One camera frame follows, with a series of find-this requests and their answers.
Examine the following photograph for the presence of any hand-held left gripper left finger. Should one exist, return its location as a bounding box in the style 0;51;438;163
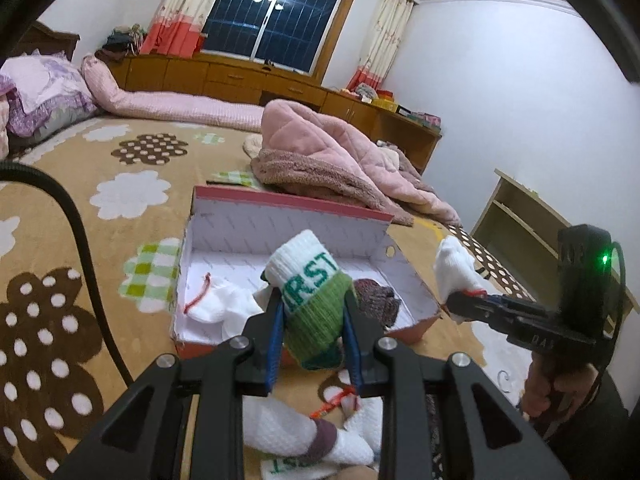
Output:
52;287;286;480

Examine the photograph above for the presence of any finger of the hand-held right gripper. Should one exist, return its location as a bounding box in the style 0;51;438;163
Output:
475;292;533;313
446;293;516;333

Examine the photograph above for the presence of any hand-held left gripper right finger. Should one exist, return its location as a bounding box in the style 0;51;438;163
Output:
342;292;571;480

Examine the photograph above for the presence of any white sock with red thread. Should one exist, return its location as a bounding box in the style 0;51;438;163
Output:
184;272;271;342
434;236;488;326

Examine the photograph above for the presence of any green and white sock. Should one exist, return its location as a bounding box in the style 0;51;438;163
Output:
262;230;356;372

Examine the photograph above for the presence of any white sock with maroon toe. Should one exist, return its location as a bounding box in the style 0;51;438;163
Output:
242;394;376;467

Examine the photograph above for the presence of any red cardboard box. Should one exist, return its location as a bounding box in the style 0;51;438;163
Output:
170;185;443;361

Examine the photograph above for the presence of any person's right forearm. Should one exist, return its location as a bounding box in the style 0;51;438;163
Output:
542;370;638;480

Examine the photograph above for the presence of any person's right hand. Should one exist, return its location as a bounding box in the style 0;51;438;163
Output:
519;355;601;422

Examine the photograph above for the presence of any maroon knit sock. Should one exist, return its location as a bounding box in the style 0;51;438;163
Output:
352;277;403;332

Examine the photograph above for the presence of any light wooden shelf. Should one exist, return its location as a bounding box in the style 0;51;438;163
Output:
470;169;640;313

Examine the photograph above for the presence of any cream cloth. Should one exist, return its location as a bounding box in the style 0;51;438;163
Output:
376;139;402;172

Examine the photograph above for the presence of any colourful box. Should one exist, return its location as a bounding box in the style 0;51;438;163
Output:
400;105;443;132

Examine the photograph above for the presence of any pink crumpled blanket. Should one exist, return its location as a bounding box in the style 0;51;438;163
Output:
249;99;463;229

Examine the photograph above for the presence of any yellow box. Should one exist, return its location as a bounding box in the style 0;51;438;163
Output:
371;89;401;112

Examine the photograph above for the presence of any pink checked quilt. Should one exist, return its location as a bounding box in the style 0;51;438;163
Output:
81;54;266;135

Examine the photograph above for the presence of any long wooden cabinet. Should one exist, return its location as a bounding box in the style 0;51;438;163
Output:
106;52;444;177

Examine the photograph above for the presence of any floral curtain with red hem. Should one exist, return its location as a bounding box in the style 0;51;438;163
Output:
139;0;236;59
346;0;416;95

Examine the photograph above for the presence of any window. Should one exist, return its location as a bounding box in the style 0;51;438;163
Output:
199;0;362;75

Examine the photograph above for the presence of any pile of folded clothes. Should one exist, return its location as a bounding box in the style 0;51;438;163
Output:
95;24;149;59

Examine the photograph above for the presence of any purple floral pillow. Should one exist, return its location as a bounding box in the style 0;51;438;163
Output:
0;55;104;142

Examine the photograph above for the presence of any dark wooden headboard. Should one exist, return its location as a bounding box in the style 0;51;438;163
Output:
20;20;81;62

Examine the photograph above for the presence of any red and orange bracelet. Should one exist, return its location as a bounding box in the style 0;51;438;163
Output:
310;389;362;419

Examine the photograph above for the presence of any black cable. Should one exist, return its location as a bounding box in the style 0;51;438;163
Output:
0;162;146;397

